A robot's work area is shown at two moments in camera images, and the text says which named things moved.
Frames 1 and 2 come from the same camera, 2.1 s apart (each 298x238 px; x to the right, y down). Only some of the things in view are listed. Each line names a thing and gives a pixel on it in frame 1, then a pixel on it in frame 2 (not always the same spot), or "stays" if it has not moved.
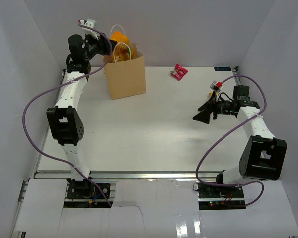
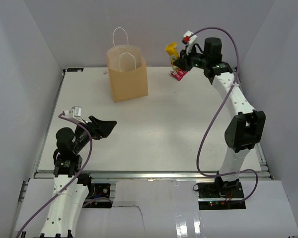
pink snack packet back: (179, 73) stays
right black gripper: (204, 116) -> (184, 62)
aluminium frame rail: (129, 175) stays
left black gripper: (104, 49) -> (104, 127)
